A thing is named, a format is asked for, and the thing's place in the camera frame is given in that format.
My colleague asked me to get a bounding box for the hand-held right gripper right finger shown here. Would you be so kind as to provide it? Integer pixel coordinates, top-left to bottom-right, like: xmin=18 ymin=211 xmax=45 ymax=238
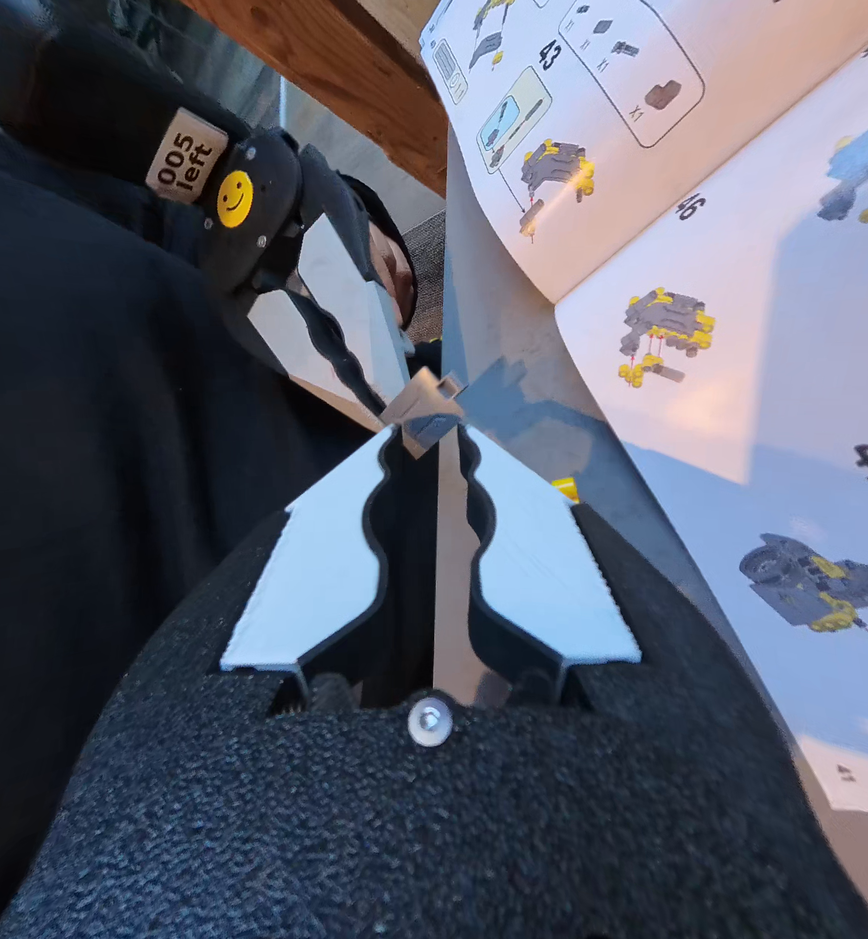
xmin=457 ymin=425 xmax=643 ymax=704

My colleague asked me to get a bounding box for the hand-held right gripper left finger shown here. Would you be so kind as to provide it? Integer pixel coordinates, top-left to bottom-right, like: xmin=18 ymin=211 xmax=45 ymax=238
xmin=220 ymin=425 xmax=407 ymax=707

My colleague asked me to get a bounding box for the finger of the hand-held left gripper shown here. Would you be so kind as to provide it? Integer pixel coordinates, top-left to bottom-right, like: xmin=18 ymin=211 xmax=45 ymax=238
xmin=296 ymin=213 xmax=416 ymax=412
xmin=245 ymin=288 xmax=387 ymax=432

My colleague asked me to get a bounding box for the grey curved panel brick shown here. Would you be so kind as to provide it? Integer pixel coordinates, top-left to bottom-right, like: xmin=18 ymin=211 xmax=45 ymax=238
xmin=378 ymin=367 xmax=468 ymax=460

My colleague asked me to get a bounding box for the grey desk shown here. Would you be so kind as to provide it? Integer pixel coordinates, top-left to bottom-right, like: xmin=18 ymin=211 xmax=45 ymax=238
xmin=431 ymin=125 xmax=868 ymax=939

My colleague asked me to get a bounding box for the person's left hand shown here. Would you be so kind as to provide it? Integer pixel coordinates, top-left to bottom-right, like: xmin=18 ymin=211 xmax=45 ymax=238
xmin=368 ymin=224 xmax=418 ymax=331

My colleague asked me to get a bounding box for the person's black clothing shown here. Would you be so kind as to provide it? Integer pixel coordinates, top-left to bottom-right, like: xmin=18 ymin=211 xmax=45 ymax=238
xmin=0 ymin=117 xmax=435 ymax=939

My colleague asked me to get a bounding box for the open instruction booklet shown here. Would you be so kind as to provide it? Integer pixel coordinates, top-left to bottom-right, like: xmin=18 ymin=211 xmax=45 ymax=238
xmin=418 ymin=0 xmax=868 ymax=815

